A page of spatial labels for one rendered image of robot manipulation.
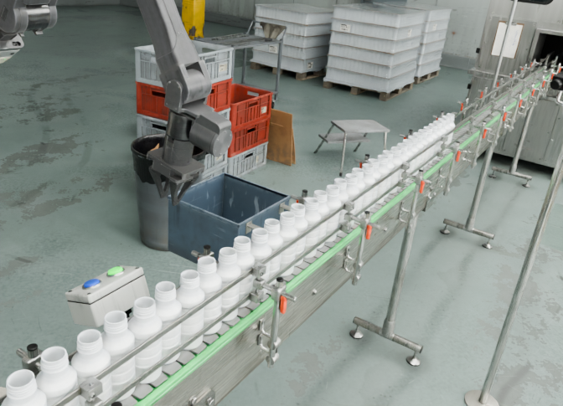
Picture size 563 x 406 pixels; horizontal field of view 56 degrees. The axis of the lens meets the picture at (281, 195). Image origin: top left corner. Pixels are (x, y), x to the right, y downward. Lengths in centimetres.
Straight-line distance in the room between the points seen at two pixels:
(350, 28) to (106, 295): 700
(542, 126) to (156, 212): 384
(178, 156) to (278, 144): 382
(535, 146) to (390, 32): 282
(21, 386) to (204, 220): 103
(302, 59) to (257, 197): 644
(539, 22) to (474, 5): 584
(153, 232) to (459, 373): 189
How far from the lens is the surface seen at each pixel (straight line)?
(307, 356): 268
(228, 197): 212
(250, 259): 119
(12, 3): 128
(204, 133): 98
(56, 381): 92
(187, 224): 187
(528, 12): 561
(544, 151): 575
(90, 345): 92
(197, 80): 99
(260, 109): 453
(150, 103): 372
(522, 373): 298
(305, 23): 831
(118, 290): 113
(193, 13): 1127
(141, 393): 106
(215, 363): 119
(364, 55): 781
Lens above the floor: 175
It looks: 24 degrees down
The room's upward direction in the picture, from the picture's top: 6 degrees clockwise
